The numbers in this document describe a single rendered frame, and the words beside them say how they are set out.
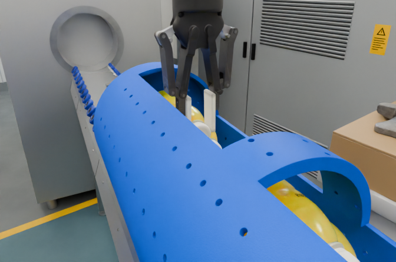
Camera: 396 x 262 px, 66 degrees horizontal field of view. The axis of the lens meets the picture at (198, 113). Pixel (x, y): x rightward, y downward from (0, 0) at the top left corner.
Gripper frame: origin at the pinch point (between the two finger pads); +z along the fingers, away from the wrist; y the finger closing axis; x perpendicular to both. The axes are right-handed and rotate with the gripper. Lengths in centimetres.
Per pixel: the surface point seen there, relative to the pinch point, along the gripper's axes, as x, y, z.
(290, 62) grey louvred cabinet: -109, -119, 25
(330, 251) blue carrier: 33.0, 5.9, -3.2
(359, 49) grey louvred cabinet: -66, -126, 10
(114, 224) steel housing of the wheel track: -16.8, 14.0, 32.0
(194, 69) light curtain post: -73, -33, 12
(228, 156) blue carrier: 19.6, 5.8, -3.4
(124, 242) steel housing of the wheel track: -8.6, 13.5, 30.6
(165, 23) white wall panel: -491, -171, 36
